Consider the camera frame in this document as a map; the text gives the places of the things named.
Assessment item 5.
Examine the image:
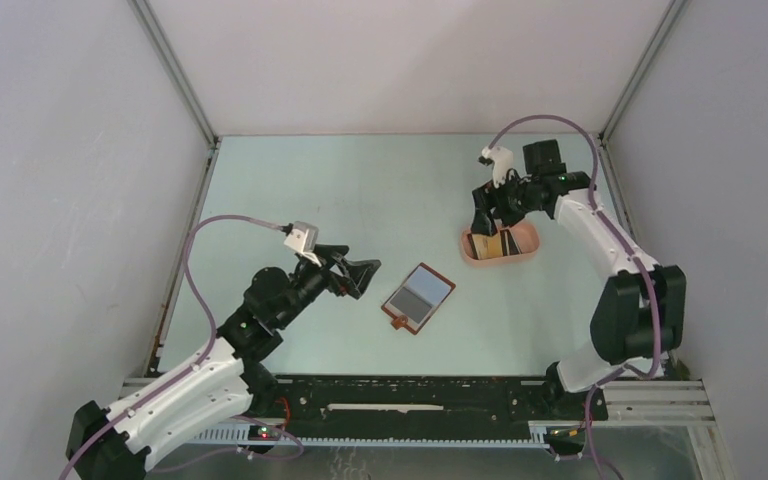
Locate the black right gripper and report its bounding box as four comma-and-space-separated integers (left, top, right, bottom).
469, 168, 541, 237

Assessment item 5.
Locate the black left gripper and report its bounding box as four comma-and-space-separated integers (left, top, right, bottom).
275, 244, 379, 328

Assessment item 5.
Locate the pink plastic tray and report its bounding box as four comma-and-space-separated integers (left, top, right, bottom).
460, 220, 541, 268

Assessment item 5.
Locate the brown leather card holder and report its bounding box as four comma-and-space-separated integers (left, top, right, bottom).
381, 262, 456, 335

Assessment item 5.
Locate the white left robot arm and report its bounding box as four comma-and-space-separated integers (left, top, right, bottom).
66, 245, 381, 479

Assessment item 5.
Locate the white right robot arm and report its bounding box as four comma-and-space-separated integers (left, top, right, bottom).
470, 140, 686, 418

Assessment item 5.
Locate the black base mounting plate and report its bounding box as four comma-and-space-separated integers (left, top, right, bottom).
246, 375, 608, 442

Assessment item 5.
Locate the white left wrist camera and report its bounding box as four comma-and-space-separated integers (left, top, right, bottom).
282, 221, 322, 267

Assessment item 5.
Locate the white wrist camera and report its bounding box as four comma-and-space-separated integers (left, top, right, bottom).
478, 146, 514, 188
282, 221, 322, 267

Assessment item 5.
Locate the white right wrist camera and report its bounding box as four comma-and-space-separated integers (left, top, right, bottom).
478, 146, 514, 188

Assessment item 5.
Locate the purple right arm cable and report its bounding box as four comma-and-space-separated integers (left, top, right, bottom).
486, 115, 664, 480

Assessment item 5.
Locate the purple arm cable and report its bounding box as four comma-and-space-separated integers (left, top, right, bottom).
486, 115, 664, 480
59, 215, 306, 480

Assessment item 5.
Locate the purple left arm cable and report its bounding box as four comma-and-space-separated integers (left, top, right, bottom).
59, 215, 306, 480

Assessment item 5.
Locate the white cable duct strip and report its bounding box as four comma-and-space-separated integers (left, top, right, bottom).
184, 422, 548, 448

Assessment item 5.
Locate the aluminium frame rail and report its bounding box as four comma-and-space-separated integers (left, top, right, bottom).
113, 377, 717, 427

